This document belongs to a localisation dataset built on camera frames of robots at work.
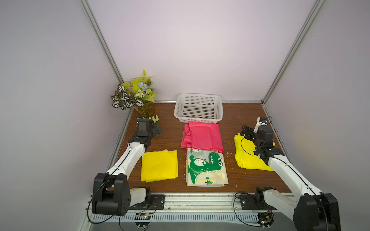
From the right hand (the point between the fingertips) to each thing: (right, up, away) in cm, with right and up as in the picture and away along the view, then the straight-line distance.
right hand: (251, 125), depth 83 cm
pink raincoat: (-28, -8, +13) cm, 32 cm away
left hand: (-60, -1, +5) cm, 60 cm away
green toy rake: (-64, +2, +26) cm, 69 cm away
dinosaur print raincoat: (-28, -24, -3) cm, 37 cm away
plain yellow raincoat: (-56, -25, +3) cm, 62 cm away
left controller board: (-61, -46, -11) cm, 77 cm away
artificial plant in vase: (-71, +20, +12) cm, 75 cm away
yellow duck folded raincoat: (-8, -11, -9) cm, 16 cm away
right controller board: (+1, -46, -13) cm, 47 cm away
